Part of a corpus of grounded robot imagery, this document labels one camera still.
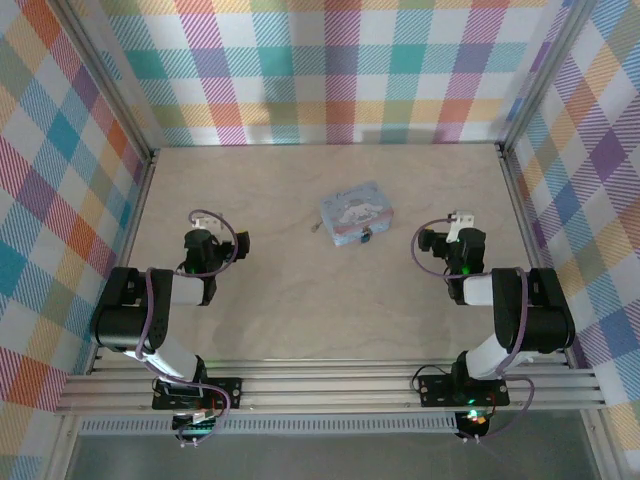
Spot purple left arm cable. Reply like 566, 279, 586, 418
134, 208, 239, 449

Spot grey slotted cable duct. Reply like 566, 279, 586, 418
79, 412, 460, 436

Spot aluminium mounting rail beam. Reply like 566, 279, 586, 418
54, 367, 609, 416

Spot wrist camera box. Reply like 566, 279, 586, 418
192, 213, 225, 234
446, 209, 476, 245

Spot aluminium frame leg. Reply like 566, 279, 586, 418
47, 414, 81, 480
579, 409, 617, 480

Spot aluminium side rail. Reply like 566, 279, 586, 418
87, 148, 160, 374
497, 143, 576, 371

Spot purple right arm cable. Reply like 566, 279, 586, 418
409, 214, 537, 444

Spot aluminium frame post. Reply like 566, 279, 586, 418
497, 0, 601, 154
49, 0, 160, 160

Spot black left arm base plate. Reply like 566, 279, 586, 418
152, 377, 244, 411

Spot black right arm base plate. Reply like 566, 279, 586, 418
417, 373, 511, 407

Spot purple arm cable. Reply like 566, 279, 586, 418
134, 208, 239, 449
409, 214, 537, 444

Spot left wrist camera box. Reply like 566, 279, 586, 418
192, 213, 225, 234

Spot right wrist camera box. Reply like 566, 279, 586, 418
446, 209, 476, 245

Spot red and green lit controller board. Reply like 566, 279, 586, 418
462, 408, 494, 431

